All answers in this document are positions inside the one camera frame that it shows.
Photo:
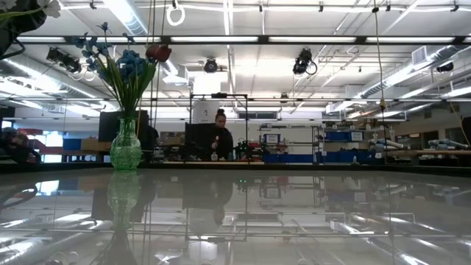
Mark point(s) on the blue artificial flower bunch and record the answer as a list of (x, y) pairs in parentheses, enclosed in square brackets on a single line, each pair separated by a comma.
[(90, 51), (130, 60)]

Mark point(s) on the red artificial tulip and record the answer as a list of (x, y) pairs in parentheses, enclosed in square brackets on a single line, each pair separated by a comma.
[(152, 52), (165, 53)]

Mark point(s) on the black background robot arm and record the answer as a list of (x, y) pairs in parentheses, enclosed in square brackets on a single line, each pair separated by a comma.
[(244, 149)]

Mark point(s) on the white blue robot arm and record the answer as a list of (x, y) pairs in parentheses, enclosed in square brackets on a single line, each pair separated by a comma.
[(447, 144), (384, 144)]

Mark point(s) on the green glass vase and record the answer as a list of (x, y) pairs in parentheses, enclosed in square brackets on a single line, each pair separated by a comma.
[(126, 151)]

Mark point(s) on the small background flower vase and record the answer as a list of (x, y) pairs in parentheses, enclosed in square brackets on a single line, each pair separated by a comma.
[(214, 156)]

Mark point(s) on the red metal stairs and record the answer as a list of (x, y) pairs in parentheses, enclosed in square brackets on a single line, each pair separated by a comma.
[(51, 150)]

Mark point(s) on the black monitor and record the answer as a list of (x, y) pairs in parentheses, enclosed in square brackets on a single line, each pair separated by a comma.
[(105, 129)]

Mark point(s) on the cardboard box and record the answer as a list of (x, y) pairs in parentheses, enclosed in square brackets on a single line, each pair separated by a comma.
[(93, 144)]

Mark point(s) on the white round tank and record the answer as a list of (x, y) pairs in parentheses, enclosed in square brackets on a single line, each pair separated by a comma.
[(206, 112)]

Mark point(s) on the black partition panel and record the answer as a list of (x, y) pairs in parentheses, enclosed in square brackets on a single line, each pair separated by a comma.
[(198, 140)]

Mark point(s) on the black overhead beam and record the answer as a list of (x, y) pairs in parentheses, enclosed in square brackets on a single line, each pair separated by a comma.
[(263, 39)]

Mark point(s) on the white sign board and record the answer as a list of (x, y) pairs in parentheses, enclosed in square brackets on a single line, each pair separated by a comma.
[(272, 139)]

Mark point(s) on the blue storage bin row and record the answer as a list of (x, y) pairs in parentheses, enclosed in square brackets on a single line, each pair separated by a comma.
[(294, 158)]

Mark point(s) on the black ceiling lamp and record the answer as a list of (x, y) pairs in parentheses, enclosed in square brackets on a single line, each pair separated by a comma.
[(445, 67)]

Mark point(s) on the wooden workbench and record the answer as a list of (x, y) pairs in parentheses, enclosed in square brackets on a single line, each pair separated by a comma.
[(441, 152)]

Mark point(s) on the silver air duct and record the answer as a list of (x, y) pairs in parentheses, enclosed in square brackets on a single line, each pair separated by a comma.
[(404, 71), (55, 73)]

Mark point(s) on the black ceiling camera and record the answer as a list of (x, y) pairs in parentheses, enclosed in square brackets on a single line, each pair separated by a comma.
[(302, 60), (210, 66), (70, 65)]

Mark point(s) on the black aluminium table frame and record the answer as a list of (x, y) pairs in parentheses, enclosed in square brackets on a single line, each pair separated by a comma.
[(66, 168)]

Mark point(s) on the black metal station frame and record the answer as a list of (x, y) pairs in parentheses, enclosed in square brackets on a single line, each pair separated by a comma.
[(219, 95)]

